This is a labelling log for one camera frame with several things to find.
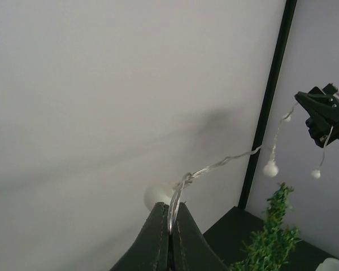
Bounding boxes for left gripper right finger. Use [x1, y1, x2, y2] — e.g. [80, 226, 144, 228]
[171, 203, 228, 271]

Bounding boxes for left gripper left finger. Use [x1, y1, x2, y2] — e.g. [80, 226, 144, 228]
[111, 202, 169, 271]

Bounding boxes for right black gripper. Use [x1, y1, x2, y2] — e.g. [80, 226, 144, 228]
[294, 86, 339, 149]

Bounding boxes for white ball string lights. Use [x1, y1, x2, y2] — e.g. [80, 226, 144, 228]
[143, 102, 335, 228]

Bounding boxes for small green christmas tree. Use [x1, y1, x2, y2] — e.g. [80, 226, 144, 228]
[229, 182, 299, 270]

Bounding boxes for white perforated plastic basket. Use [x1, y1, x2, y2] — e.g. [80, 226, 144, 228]
[315, 258, 339, 271]

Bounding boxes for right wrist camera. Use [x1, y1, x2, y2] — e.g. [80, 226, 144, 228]
[323, 83, 339, 100]

